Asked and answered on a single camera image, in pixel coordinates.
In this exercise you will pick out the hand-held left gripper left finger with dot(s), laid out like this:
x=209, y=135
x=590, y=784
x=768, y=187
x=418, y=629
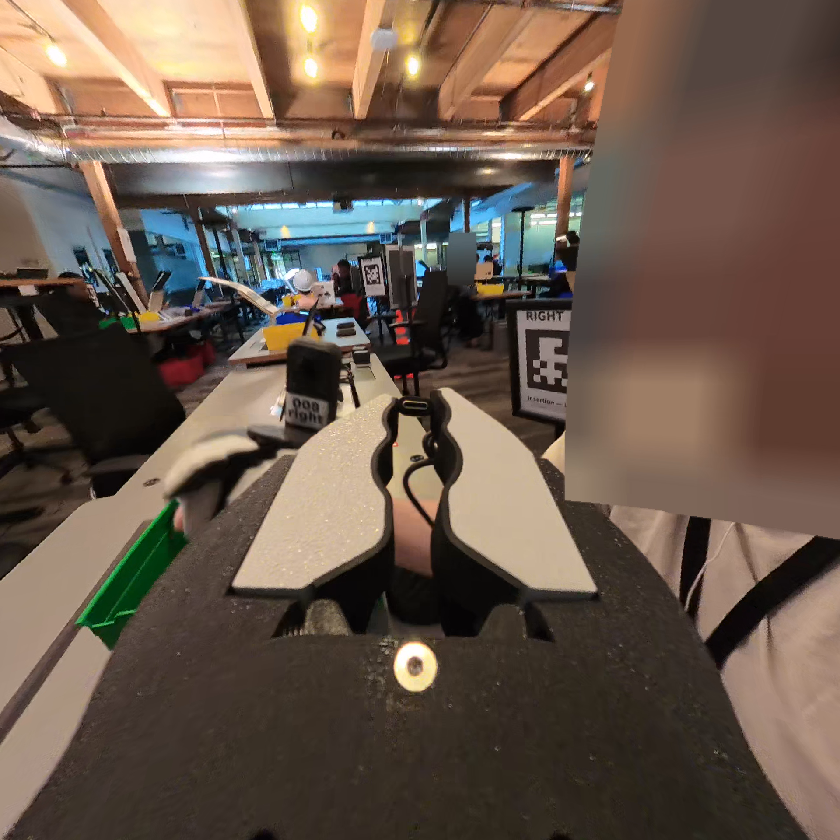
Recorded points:
x=315, y=505

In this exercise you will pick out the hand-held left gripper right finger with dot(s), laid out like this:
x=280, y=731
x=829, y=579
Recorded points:
x=512, y=512

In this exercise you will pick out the person's right forearm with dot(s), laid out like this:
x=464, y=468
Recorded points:
x=410, y=535

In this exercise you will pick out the person's right hand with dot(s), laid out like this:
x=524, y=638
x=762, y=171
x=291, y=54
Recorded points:
x=203, y=467

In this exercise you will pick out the yellow plastic bin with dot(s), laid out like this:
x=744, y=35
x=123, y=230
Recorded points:
x=491, y=288
x=289, y=336

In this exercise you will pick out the grey desk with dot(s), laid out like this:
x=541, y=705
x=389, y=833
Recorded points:
x=249, y=351

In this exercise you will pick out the red storage bin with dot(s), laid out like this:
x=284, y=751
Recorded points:
x=184, y=371

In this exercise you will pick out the black office chair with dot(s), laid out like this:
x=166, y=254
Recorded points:
x=426, y=308
x=98, y=394

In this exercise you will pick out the black framed marker sign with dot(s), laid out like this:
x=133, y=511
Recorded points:
x=538, y=367

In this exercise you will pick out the green plastic bin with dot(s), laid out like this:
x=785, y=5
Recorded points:
x=124, y=590

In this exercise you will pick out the ceiling light bulb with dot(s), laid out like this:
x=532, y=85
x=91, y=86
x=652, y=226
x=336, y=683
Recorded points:
x=308, y=18
x=56, y=54
x=412, y=64
x=310, y=65

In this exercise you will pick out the person's white shirt torso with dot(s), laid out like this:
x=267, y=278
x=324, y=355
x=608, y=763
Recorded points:
x=774, y=689

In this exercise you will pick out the white smoke detector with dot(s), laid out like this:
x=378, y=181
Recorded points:
x=384, y=38

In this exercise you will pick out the silver ventilation duct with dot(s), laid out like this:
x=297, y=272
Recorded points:
x=197, y=148

